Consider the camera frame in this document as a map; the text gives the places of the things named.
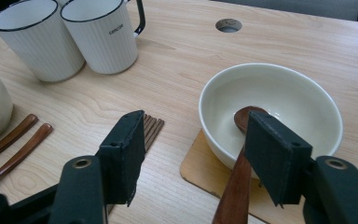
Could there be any white ribbed mug black rim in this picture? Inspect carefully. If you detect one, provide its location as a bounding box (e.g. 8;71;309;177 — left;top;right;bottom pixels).
0;0;86;83
60;0;147;76

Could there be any bundle of brown chopsticks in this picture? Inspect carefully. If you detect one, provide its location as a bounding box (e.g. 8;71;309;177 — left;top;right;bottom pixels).
143;113;166;153

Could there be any wooden cut-pattern trivet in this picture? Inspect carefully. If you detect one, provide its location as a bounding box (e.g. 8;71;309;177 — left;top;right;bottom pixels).
179;129;307;224

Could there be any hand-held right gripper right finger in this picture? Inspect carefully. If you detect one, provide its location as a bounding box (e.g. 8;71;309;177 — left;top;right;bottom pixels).
243;110;313;208

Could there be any grey table cable grommet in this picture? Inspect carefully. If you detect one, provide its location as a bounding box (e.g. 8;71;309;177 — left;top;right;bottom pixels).
214;18;243;34

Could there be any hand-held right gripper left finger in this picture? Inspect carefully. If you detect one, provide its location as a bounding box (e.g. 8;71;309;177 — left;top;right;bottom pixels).
97;109;147;208

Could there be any dark red wooden spoon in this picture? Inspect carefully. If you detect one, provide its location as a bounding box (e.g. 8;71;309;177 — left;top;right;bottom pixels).
0;113;40;166
211;105;269;224
0;122;54;194

